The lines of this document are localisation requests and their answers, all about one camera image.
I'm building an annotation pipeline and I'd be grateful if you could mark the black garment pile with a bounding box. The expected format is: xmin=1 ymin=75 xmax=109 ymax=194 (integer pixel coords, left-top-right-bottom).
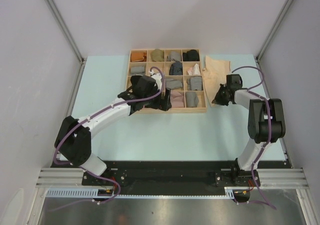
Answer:
xmin=159 ymin=99 xmax=172 ymax=112

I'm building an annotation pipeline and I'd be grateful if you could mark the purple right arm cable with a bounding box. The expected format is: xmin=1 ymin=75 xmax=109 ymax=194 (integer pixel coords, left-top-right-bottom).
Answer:
xmin=231 ymin=65 xmax=277 ymax=210

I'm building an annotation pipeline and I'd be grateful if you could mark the aluminium corner post left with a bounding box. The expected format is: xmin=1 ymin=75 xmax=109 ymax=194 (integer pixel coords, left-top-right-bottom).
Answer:
xmin=44 ymin=0 xmax=85 ymax=65

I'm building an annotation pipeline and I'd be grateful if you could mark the grey rolled underwear bottom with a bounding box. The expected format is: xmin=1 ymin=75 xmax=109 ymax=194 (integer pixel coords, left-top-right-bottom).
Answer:
xmin=185 ymin=91 xmax=199 ymax=108

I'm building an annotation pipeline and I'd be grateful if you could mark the navy striped rolled underwear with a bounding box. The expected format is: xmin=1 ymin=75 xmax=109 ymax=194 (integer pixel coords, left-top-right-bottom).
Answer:
xmin=169 ymin=61 xmax=183 ymax=76

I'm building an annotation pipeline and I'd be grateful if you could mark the peach underwear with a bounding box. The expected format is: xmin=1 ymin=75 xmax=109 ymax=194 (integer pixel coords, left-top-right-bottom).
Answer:
xmin=202 ymin=55 xmax=231 ymax=108

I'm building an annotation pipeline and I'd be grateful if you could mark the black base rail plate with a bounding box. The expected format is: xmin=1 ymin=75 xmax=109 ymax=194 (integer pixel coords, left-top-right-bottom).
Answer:
xmin=51 ymin=159 xmax=293 ymax=197

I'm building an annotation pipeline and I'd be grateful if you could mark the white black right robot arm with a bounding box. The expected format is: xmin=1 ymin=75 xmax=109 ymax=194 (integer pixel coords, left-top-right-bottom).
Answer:
xmin=212 ymin=74 xmax=286 ymax=187

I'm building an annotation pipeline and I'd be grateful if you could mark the aluminium corner post right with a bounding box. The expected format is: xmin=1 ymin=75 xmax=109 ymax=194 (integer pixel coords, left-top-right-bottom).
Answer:
xmin=255 ymin=0 xmax=295 ymax=64

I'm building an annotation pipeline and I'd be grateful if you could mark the wooden grid organizer tray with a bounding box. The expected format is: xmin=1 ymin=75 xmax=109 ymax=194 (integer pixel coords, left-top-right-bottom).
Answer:
xmin=125 ymin=47 xmax=207 ymax=114

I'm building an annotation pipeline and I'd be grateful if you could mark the aluminium frame profile front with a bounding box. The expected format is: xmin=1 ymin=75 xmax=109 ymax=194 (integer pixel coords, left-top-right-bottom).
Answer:
xmin=36 ymin=168 xmax=309 ymax=190

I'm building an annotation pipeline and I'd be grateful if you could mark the grey rolled underwear left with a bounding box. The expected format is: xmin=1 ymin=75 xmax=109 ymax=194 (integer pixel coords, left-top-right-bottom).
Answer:
xmin=129 ymin=66 xmax=146 ymax=76

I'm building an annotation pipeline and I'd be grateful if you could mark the olive rolled underwear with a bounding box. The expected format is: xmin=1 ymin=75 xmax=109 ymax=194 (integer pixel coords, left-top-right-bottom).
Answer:
xmin=150 ymin=49 xmax=165 ymax=62

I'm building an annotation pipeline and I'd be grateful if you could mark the grey rolled underwear top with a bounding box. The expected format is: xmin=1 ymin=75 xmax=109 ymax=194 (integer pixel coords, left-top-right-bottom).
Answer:
xmin=167 ymin=50 xmax=182 ymax=62

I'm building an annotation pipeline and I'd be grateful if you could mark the grey rolled underwear middle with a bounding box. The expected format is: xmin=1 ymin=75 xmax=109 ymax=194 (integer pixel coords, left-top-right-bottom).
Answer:
xmin=165 ymin=78 xmax=183 ymax=90

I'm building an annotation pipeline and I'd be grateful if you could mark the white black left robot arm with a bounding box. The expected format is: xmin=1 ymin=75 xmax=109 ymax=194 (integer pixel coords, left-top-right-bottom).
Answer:
xmin=54 ymin=73 xmax=172 ymax=185

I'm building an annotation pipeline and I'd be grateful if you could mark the black rolled underwear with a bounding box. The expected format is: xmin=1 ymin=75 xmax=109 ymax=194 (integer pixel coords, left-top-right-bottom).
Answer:
xmin=182 ymin=49 xmax=200 ymax=62

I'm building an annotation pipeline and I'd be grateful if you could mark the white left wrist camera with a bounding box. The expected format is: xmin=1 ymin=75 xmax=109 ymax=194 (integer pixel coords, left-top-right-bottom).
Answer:
xmin=148 ymin=70 xmax=163 ymax=90

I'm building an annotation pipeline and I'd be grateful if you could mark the grey striped rolled underwear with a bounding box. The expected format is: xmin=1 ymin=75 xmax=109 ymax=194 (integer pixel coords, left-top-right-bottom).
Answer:
xmin=186 ymin=76 xmax=203 ymax=91

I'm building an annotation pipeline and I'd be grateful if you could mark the orange rolled underwear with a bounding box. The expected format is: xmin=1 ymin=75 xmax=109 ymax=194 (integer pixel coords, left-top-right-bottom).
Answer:
xmin=130 ymin=51 xmax=147 ymax=63

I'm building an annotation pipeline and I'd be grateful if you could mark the aluminium corner post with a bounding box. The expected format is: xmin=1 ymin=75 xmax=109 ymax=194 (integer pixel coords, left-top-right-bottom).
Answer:
xmin=255 ymin=0 xmax=295 ymax=64
xmin=44 ymin=0 xmax=85 ymax=65

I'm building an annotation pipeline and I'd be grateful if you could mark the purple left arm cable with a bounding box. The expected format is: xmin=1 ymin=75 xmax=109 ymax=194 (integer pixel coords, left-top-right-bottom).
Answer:
xmin=53 ymin=66 xmax=167 ymax=212

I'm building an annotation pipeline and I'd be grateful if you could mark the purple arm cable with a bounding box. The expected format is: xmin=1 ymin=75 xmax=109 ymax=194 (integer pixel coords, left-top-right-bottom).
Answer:
xmin=231 ymin=65 xmax=277 ymax=210
xmin=53 ymin=66 xmax=167 ymax=212

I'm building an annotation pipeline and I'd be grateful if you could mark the pink white rolled underwear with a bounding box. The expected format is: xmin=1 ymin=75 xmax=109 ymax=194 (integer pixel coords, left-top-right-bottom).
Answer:
xmin=187 ymin=63 xmax=201 ymax=76

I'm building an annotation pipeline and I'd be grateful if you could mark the white slotted cable duct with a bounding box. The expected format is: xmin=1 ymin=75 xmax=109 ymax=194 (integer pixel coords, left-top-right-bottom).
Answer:
xmin=46 ymin=187 xmax=251 ymax=201

